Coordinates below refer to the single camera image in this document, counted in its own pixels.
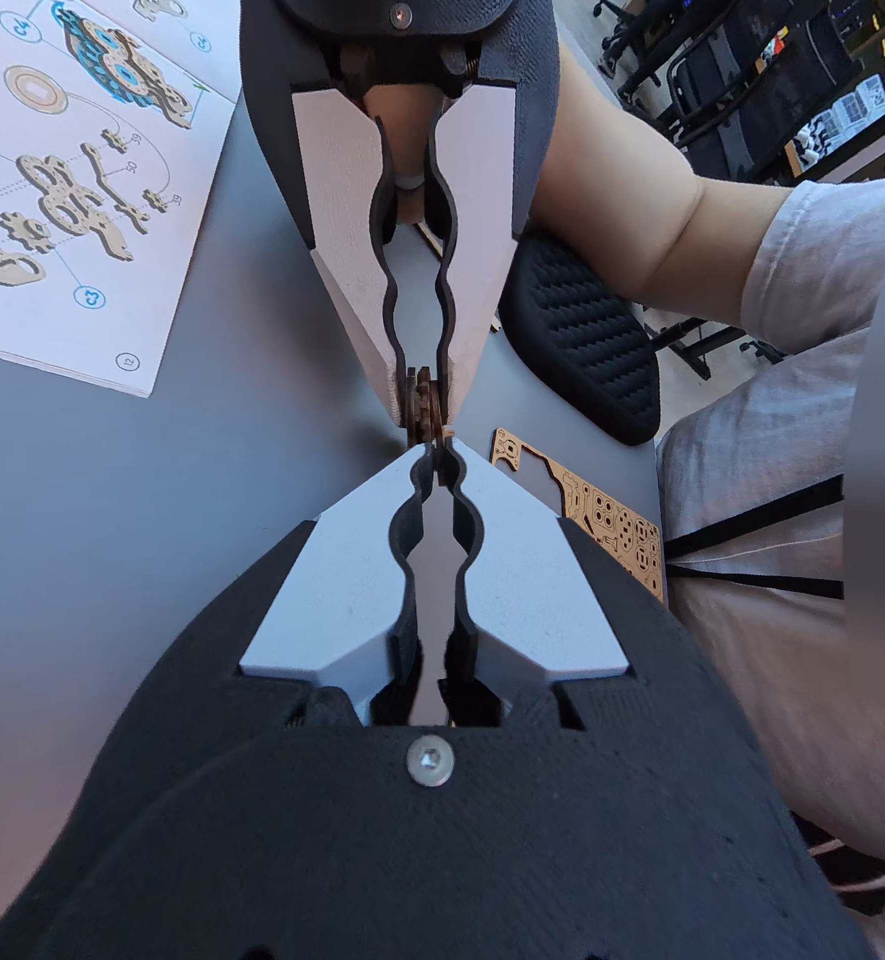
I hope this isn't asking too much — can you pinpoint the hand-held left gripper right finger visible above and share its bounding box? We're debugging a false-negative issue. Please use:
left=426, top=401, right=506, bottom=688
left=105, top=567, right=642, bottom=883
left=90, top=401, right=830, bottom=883
left=438, top=437, right=631, bottom=727

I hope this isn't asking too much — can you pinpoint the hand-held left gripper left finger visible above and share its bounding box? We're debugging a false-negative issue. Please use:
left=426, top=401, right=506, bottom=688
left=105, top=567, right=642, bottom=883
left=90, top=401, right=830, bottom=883
left=240, top=442, right=435, bottom=727

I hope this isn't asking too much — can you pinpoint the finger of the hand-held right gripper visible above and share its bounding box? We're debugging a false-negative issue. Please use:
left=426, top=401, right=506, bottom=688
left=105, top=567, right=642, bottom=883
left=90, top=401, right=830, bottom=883
left=431, top=86, right=522, bottom=421
left=292, top=88, right=410, bottom=427

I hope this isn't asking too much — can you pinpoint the wooden three-ring plate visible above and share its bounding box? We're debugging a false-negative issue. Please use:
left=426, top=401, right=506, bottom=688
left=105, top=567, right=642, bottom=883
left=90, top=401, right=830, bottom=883
left=423, top=367, right=456, bottom=451

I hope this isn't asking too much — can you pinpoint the wooden gear assembly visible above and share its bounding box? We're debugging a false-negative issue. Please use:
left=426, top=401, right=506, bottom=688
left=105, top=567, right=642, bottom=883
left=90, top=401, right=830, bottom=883
left=403, top=365, right=436, bottom=451

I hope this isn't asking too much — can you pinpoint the person's right forearm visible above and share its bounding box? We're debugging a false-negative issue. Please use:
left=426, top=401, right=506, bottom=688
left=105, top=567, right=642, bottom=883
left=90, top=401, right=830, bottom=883
left=532, top=41, right=796, bottom=327

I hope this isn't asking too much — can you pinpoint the person's right hand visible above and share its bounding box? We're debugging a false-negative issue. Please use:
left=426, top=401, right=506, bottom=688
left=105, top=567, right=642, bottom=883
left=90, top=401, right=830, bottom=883
left=363, top=84, right=445, bottom=226

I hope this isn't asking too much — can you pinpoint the laser-cut wooden parts sheet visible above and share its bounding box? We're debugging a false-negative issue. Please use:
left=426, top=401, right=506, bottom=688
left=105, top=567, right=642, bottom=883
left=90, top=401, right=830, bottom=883
left=491, top=427, right=667, bottom=605

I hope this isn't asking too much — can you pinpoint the black padded cushion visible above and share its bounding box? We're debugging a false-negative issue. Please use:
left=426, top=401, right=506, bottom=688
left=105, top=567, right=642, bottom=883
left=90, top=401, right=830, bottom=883
left=498, top=228, right=661, bottom=447

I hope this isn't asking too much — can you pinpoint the white instruction booklet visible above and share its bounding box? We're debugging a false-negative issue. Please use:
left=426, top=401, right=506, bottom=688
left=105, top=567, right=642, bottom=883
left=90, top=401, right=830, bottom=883
left=0, top=0, right=243, bottom=399

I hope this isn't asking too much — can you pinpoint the person's light shirt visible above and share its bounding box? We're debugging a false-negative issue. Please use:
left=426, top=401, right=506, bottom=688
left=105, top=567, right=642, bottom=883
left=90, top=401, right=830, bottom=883
left=656, top=174, right=885, bottom=960

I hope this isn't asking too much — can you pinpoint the black office chair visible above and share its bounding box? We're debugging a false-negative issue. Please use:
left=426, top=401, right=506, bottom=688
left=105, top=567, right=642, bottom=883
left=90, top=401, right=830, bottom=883
left=592, top=0, right=849, bottom=185

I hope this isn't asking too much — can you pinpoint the black strap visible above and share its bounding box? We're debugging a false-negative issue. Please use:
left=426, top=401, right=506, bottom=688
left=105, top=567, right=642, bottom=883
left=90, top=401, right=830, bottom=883
left=663, top=472, right=845, bottom=601

